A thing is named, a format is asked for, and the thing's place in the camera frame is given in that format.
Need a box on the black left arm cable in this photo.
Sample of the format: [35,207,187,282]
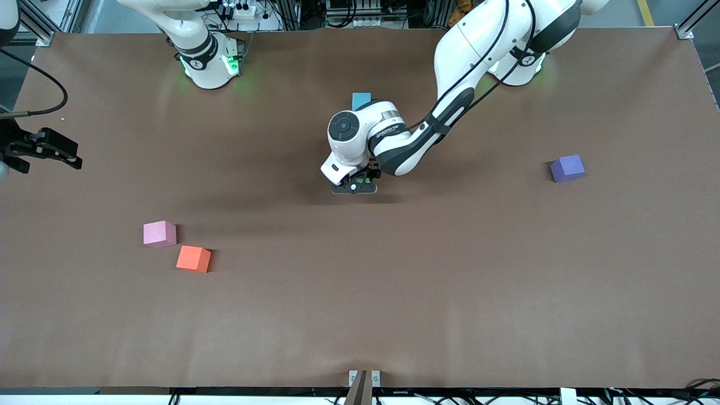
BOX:
[407,0,538,131]

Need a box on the purple foam cube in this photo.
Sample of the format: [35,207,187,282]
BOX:
[550,154,586,183]

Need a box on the aluminium frame profile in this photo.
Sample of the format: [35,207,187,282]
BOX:
[11,0,57,47]
[675,0,720,40]

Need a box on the white terminal block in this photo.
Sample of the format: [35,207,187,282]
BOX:
[336,16,389,29]

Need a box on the pink foam cube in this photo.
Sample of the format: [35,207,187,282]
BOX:
[143,220,177,249]

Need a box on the white power strip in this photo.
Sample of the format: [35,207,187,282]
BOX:
[222,0,258,18]

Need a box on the orange foam cube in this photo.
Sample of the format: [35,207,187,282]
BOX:
[176,246,212,274]

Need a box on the brown camera post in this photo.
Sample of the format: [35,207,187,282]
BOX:
[344,370,373,405]

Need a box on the orange netted bag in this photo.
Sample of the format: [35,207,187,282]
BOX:
[448,0,479,26]

